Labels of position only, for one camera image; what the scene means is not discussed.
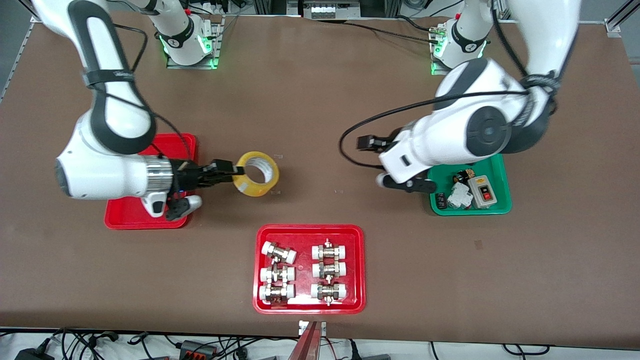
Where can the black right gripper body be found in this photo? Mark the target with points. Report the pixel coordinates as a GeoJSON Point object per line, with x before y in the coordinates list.
{"type": "Point", "coordinates": [186, 177]}

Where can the yellowish clear tape roll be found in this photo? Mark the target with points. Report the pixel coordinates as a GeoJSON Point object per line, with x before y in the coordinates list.
{"type": "Point", "coordinates": [255, 189]}

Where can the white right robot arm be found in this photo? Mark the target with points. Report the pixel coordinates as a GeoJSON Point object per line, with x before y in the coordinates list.
{"type": "Point", "coordinates": [115, 120]}

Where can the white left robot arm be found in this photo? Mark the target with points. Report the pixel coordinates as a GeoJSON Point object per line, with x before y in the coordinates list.
{"type": "Point", "coordinates": [450, 135]}

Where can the empty red plastic tray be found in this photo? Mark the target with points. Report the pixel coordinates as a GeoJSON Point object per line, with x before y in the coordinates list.
{"type": "Point", "coordinates": [127, 215]}

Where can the green plastic tray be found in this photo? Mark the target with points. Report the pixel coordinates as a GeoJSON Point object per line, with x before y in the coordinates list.
{"type": "Point", "coordinates": [502, 200]}

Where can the red tray holding valves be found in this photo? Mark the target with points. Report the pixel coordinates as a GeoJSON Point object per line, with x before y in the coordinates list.
{"type": "Point", "coordinates": [305, 307]}

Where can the dark cylindrical capacitor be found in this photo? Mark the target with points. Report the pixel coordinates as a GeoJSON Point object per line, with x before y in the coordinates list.
{"type": "Point", "coordinates": [441, 201]}

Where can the metal valve white ends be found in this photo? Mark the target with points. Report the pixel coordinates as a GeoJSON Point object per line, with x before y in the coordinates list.
{"type": "Point", "coordinates": [329, 251]}
{"type": "Point", "coordinates": [329, 270]}
{"type": "Point", "coordinates": [329, 291]}
{"type": "Point", "coordinates": [279, 252]}
{"type": "Point", "coordinates": [277, 274]}
{"type": "Point", "coordinates": [276, 292]}

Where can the black orange small transformer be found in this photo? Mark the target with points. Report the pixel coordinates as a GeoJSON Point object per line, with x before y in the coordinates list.
{"type": "Point", "coordinates": [464, 176]}

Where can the white circuit breaker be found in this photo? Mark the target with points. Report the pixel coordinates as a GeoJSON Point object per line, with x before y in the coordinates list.
{"type": "Point", "coordinates": [460, 196]}

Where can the grey electrical box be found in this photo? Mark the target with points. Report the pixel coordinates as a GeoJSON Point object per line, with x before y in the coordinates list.
{"type": "Point", "coordinates": [330, 10]}

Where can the red metal bar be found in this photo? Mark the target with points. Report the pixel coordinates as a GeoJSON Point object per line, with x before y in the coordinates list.
{"type": "Point", "coordinates": [306, 347]}

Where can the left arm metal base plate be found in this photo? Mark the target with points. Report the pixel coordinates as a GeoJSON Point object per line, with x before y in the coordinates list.
{"type": "Point", "coordinates": [434, 70]}

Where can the grey on-off switch box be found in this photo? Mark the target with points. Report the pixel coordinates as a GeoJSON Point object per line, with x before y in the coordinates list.
{"type": "Point", "coordinates": [484, 192]}

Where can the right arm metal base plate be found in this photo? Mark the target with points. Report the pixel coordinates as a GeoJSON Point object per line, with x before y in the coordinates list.
{"type": "Point", "coordinates": [217, 40]}

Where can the silver metal bracket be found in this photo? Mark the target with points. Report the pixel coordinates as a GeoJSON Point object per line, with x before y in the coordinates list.
{"type": "Point", "coordinates": [321, 327]}

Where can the aluminium frame profile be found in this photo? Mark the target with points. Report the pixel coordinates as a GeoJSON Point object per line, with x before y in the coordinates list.
{"type": "Point", "coordinates": [617, 20]}

